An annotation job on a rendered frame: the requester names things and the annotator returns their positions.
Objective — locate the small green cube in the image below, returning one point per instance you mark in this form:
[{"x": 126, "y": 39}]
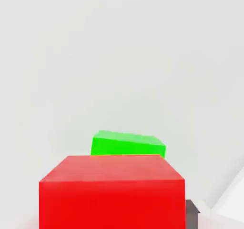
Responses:
[{"x": 124, "y": 147}]

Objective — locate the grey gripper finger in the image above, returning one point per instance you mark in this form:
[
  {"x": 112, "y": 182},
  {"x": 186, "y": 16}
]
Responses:
[{"x": 191, "y": 217}]

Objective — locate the small red cube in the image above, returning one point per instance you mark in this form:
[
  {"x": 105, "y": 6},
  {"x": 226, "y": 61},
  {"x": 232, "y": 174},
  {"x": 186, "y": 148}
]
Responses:
[{"x": 112, "y": 204}]

